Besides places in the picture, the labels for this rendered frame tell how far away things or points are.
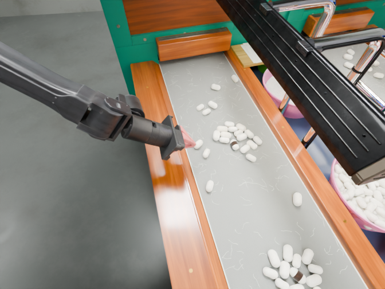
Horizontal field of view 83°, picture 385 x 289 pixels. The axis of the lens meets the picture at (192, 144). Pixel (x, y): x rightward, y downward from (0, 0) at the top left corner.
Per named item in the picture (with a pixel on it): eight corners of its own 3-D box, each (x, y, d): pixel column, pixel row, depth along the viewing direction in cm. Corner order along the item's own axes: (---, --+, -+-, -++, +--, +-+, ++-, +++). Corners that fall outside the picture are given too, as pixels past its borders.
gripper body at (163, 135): (174, 116, 57) (150, 106, 52) (183, 147, 51) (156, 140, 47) (161, 131, 60) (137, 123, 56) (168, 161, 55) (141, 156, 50)
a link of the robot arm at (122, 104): (86, 136, 44) (105, 104, 41) (84, 104, 52) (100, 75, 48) (137, 150, 52) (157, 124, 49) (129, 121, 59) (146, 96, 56)
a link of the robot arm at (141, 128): (118, 142, 47) (130, 122, 44) (114, 122, 51) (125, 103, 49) (146, 148, 51) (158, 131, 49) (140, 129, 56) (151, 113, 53)
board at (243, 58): (243, 68, 89) (243, 65, 88) (230, 47, 98) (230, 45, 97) (314, 55, 95) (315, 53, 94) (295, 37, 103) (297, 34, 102)
